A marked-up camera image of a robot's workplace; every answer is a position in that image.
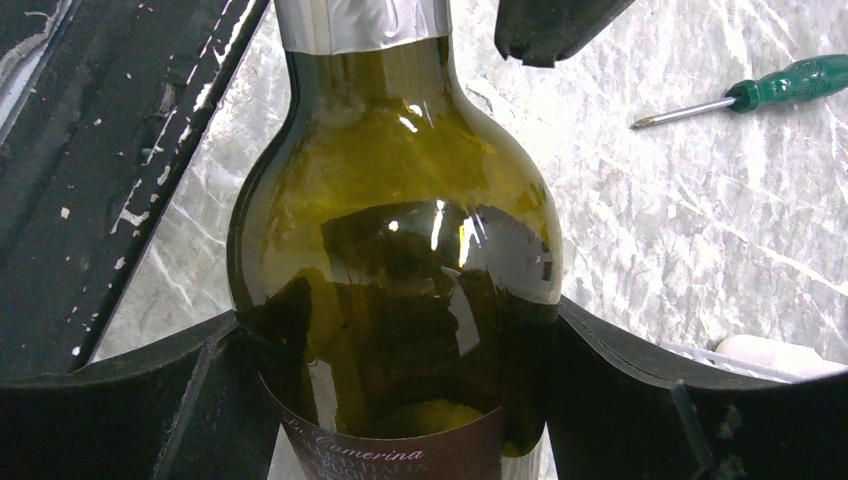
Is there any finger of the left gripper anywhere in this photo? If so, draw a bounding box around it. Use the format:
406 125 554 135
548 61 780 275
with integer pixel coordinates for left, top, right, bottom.
494 0 633 68

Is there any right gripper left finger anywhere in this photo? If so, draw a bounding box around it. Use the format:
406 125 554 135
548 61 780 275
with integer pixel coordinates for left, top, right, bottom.
1 313 278 479

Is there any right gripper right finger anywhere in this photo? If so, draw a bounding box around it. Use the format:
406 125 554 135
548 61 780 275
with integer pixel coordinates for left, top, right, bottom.
547 299 847 479

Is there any dark bottle grey foil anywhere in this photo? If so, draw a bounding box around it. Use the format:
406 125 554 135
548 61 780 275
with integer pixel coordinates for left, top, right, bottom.
227 1 564 479

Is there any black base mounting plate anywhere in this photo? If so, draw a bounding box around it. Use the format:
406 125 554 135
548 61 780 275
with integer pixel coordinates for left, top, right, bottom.
1 1 266 380

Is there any white wire wine rack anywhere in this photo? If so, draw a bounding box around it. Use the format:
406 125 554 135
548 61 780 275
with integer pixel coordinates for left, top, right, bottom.
659 341 806 386

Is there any green handled screwdriver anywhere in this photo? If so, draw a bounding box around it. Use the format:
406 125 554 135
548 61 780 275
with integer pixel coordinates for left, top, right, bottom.
630 54 847 130

